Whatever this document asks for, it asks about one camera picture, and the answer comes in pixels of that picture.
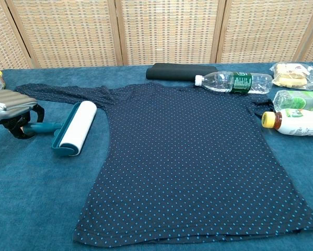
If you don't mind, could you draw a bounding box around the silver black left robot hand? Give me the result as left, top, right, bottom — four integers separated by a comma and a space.
0, 89, 45, 140

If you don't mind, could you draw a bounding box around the teal lint roller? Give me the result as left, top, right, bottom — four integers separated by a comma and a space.
20, 100, 98, 157

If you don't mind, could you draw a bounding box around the navy polka dot shirt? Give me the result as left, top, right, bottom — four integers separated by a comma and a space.
15, 82, 313, 248

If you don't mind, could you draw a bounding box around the teal table cloth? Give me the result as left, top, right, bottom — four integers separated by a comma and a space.
0, 61, 313, 251

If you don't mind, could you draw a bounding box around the black folded cloth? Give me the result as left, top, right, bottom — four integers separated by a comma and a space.
145, 62, 218, 82

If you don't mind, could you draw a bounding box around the woven bamboo folding screen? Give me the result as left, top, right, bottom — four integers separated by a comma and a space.
0, 0, 313, 71

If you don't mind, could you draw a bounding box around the clear water bottle green label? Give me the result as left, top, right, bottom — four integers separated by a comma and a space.
194, 72, 274, 95

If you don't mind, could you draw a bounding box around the clear bag of biscuits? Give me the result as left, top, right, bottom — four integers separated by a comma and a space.
269, 62, 313, 92

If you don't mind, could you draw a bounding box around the white label bottle yellow cap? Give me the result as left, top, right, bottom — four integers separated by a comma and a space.
261, 108, 313, 138

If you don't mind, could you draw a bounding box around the clear bottle light green label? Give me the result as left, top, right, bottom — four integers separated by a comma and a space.
273, 89, 313, 113

